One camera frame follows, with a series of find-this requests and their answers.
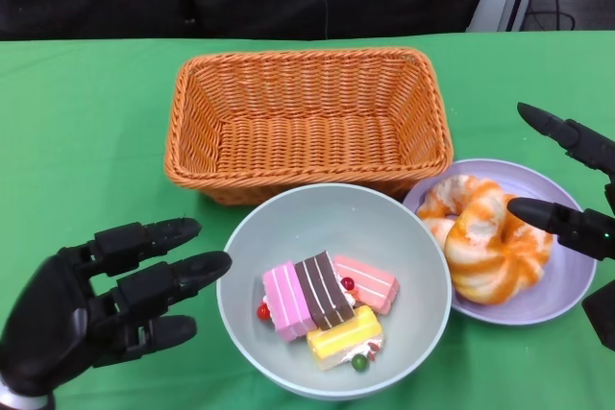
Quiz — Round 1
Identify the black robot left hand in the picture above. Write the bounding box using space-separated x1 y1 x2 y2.
0 217 234 399

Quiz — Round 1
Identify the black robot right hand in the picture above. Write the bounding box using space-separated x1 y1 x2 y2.
507 102 615 262

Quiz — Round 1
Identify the round orange striped bread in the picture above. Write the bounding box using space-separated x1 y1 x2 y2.
444 181 554 305

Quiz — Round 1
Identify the elongated orange striped bread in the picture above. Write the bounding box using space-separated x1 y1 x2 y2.
415 174 486 241

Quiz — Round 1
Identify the salmon pink cake slice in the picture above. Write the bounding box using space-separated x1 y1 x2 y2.
332 255 401 318

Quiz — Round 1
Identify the grey-green bowl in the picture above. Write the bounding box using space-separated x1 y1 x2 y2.
215 182 453 399

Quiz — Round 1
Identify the chocolate cake slice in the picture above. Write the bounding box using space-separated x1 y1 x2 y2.
294 250 357 331

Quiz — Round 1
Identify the yellow cake slice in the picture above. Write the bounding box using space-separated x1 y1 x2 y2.
306 304 385 373

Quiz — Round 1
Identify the lavender plate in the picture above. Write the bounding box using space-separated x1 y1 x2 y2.
402 158 597 329

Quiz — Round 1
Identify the orange wicker basket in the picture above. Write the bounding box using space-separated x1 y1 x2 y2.
163 47 455 206

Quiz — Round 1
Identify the green tablecloth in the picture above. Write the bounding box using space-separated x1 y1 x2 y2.
0 30 615 410

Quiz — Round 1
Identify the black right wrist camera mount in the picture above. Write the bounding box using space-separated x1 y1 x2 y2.
581 279 615 347

